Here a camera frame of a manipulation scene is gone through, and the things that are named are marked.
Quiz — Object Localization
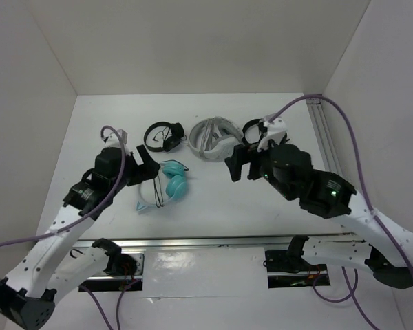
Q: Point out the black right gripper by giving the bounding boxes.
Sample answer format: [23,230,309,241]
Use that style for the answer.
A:
[223,134,294,200]

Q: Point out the teal cat-ear headphones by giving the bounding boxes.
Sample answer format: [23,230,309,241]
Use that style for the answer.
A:
[135,159,189,213]

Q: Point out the thin black audio cable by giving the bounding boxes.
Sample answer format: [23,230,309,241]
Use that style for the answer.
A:
[151,163,190,209]

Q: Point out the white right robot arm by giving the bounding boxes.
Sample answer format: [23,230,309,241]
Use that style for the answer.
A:
[225,144,413,289]

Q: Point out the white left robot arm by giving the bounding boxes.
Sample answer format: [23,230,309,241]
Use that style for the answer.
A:
[0,145,160,329]

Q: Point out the small black headphones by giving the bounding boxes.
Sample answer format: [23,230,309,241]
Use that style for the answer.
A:
[143,121,186,153]

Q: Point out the large black headset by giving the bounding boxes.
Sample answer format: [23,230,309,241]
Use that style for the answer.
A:
[242,118,262,146]

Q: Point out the white grey gaming headset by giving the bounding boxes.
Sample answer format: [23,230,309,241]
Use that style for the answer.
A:
[188,116,243,162]

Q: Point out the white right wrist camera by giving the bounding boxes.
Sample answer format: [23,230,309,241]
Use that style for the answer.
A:
[257,116,288,153]

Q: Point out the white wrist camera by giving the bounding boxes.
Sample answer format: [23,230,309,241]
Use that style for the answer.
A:
[100,129,128,151]
[257,116,288,153]

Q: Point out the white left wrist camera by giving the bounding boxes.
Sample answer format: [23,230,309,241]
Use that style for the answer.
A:
[100,129,128,151]

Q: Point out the aluminium corner frame post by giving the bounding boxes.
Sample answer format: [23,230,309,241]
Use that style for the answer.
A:
[304,93,357,217]

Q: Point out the aluminium table rail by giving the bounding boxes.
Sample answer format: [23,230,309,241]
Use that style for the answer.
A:
[72,234,355,251]

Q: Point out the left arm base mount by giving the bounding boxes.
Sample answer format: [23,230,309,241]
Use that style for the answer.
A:
[81,252,145,292]

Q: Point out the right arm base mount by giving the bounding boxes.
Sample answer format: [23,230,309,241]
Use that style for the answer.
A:
[263,250,330,289]

